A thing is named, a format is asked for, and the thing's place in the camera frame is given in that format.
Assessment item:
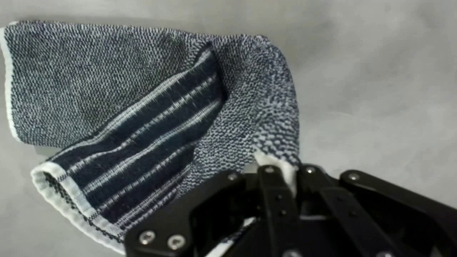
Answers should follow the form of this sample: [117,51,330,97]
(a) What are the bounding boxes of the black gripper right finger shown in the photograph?
[297,162,457,257]

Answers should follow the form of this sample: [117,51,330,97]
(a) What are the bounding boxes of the blue-grey towel white trim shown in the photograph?
[0,18,303,255]

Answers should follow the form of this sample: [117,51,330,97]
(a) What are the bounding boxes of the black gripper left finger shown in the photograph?
[124,162,302,257]

